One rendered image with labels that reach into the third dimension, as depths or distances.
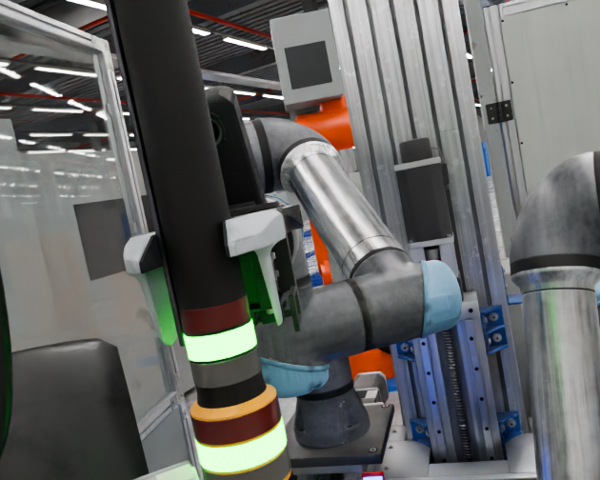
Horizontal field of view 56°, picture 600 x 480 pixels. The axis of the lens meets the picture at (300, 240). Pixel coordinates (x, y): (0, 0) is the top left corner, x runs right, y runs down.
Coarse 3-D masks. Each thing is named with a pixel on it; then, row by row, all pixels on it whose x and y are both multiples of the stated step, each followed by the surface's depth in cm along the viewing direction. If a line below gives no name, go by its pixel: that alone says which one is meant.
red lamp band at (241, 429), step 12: (276, 396) 28; (264, 408) 27; (276, 408) 27; (192, 420) 27; (228, 420) 26; (240, 420) 26; (252, 420) 26; (264, 420) 27; (276, 420) 27; (204, 432) 26; (216, 432) 26; (228, 432) 26; (240, 432) 26; (252, 432) 26; (264, 432) 26; (216, 444) 26; (228, 444) 26
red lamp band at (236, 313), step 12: (240, 300) 27; (180, 312) 27; (192, 312) 26; (204, 312) 26; (216, 312) 26; (228, 312) 26; (240, 312) 27; (192, 324) 26; (204, 324) 26; (216, 324) 26; (228, 324) 26; (240, 324) 27
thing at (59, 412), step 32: (32, 352) 38; (64, 352) 39; (96, 352) 40; (32, 384) 36; (64, 384) 37; (96, 384) 38; (32, 416) 35; (64, 416) 35; (96, 416) 36; (128, 416) 37; (32, 448) 33; (64, 448) 34; (96, 448) 34; (128, 448) 35
